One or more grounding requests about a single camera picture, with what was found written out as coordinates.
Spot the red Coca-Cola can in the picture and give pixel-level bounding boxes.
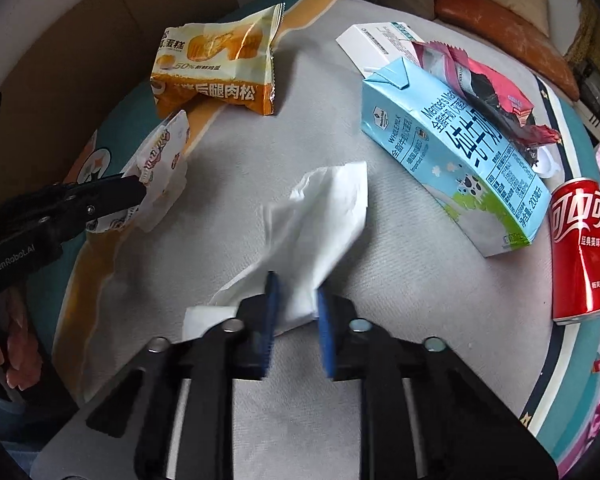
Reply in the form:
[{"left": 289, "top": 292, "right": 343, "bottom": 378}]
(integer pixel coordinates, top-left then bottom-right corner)
[{"left": 550, "top": 178, "right": 600, "bottom": 325}]

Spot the orange leather sofa cushion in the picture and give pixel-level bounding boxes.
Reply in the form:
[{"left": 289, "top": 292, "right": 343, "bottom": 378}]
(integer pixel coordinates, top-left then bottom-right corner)
[{"left": 434, "top": 0, "right": 580, "bottom": 101}]

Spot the yellow pastry snack wrapper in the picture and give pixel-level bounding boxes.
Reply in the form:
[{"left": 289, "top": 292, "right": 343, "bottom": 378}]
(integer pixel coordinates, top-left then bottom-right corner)
[{"left": 149, "top": 3, "right": 285, "bottom": 118}]

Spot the blue milk carton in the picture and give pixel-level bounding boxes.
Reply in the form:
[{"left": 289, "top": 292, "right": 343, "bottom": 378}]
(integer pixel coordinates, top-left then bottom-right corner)
[{"left": 361, "top": 58, "right": 550, "bottom": 257}]

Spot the pink snack wrapper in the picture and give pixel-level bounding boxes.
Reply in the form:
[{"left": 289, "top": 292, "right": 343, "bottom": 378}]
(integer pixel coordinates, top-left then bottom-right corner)
[{"left": 414, "top": 41, "right": 562, "bottom": 165}]

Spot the white tissue paper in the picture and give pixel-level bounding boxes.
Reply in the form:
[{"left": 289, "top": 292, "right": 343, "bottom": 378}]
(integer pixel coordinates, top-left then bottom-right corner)
[{"left": 182, "top": 162, "right": 368, "bottom": 340}]

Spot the left hand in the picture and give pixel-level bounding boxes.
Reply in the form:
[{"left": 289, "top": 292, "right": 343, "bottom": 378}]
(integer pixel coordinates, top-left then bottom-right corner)
[{"left": 0, "top": 287, "right": 43, "bottom": 391}]

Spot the white red snack wrapper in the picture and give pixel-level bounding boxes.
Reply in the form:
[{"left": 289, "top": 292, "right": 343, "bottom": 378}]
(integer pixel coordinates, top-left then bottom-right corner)
[{"left": 86, "top": 110, "right": 190, "bottom": 233}]

